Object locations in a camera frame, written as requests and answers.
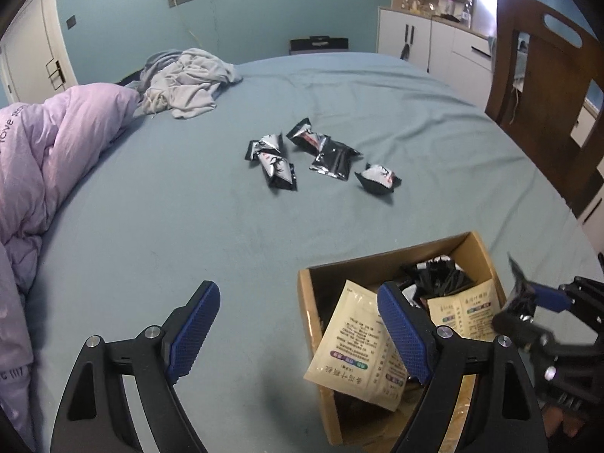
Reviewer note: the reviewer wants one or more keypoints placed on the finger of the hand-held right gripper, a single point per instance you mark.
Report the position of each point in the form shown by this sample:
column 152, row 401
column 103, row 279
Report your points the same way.
column 549, row 298
column 528, row 328

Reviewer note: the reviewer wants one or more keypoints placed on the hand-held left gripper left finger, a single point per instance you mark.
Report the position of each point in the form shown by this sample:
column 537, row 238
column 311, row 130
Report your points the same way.
column 193, row 328

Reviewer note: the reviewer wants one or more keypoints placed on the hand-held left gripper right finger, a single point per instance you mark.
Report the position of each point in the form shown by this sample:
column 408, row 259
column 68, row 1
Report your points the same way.
column 406, row 335

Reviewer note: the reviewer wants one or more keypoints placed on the beige sachet with coloured labels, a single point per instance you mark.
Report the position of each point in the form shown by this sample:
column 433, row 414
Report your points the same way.
column 354, row 344
column 472, row 314

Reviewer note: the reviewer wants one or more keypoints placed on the heap of snack packets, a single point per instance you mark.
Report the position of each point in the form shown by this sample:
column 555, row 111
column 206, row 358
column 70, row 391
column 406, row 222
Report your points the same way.
column 439, row 278

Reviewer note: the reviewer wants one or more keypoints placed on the brown cardboard box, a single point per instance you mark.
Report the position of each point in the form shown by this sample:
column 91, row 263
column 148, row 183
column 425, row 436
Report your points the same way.
column 311, row 311

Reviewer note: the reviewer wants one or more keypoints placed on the person's right hand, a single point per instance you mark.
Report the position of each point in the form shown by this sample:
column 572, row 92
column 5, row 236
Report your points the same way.
column 564, row 422

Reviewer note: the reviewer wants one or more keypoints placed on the deer-print snack packet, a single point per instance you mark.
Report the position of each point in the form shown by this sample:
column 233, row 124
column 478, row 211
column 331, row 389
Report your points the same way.
column 380, row 177
column 278, row 170

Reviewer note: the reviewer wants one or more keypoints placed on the dark wooden chair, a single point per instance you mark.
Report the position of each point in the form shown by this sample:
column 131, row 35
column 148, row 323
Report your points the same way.
column 561, row 118

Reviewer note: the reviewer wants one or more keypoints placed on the silver and black snack packet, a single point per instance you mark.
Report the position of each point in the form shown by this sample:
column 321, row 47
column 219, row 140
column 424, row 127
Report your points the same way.
column 264, row 144

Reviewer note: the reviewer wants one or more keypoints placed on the purple duvet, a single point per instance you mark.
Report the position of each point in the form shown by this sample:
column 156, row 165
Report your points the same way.
column 52, row 160

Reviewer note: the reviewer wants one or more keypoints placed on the black snack packet red label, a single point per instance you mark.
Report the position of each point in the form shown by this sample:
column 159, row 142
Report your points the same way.
column 306, row 134

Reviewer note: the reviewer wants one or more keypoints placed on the grey crumpled clothing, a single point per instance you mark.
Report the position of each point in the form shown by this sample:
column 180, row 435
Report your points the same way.
column 188, row 82

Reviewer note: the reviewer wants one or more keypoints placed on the white cabinet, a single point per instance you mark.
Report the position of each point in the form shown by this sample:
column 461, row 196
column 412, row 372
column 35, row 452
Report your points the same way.
column 443, row 52

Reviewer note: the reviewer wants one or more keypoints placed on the clear plastic bottle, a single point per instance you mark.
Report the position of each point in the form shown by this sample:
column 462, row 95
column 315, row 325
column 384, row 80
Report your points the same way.
column 466, row 12

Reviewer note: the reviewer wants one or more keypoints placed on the black box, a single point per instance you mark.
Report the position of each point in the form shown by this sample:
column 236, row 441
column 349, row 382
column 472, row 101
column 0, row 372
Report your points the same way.
column 318, row 45

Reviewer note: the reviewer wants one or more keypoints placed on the white door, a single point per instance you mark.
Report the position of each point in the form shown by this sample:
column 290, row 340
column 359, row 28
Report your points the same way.
column 33, row 42

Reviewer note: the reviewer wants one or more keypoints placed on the dark wall switch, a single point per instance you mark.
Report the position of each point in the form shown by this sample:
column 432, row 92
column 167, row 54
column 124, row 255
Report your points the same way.
column 71, row 21

